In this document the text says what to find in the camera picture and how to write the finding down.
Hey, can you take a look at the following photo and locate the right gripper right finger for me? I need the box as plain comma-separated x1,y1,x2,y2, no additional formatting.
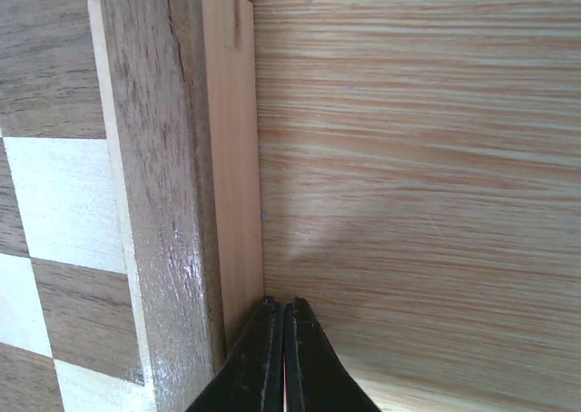
283,298,379,411

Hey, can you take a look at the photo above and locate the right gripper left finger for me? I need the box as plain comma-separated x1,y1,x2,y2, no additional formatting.
187,296,284,412

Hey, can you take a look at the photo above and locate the wooden chess board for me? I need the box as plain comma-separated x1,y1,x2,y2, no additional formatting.
1,0,263,411

